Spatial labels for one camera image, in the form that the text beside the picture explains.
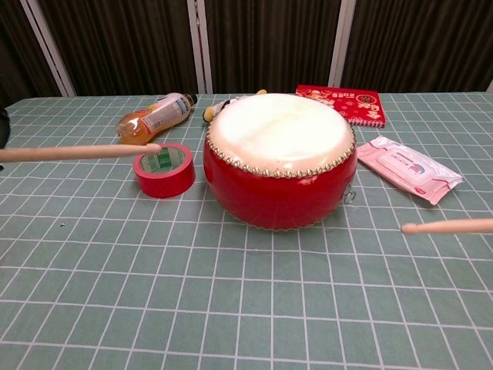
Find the red drum with white skin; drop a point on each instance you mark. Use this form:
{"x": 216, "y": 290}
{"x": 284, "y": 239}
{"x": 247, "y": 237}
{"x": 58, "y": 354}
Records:
{"x": 277, "y": 192}

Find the wooden drumstick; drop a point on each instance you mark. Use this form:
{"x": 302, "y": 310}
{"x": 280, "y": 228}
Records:
{"x": 450, "y": 226}
{"x": 77, "y": 152}

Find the red tape roll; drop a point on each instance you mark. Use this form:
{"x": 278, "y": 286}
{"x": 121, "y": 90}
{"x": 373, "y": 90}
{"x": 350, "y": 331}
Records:
{"x": 169, "y": 181}

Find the orange juice bottle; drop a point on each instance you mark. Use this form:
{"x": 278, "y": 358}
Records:
{"x": 154, "y": 117}

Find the white partition frame post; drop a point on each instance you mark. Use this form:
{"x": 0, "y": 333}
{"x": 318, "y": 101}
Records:
{"x": 199, "y": 46}
{"x": 341, "y": 42}
{"x": 50, "y": 48}

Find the black yellow plush toy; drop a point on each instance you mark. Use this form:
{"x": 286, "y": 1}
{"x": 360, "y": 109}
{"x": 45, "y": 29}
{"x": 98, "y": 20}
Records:
{"x": 215, "y": 109}

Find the red spiral notebook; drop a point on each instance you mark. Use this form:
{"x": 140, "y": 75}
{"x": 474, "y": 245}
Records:
{"x": 354, "y": 104}

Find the dark ribbed partition panel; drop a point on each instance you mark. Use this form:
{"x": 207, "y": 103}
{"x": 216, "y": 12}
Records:
{"x": 123, "y": 46}
{"x": 269, "y": 42}
{"x": 19, "y": 58}
{"x": 420, "y": 42}

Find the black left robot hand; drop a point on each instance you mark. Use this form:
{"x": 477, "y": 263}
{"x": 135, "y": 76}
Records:
{"x": 4, "y": 129}

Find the green checked tablecloth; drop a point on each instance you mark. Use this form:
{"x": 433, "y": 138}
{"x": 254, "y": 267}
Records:
{"x": 154, "y": 323}

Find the pink wet wipes pack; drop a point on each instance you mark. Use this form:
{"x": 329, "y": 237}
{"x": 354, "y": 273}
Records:
{"x": 408, "y": 165}

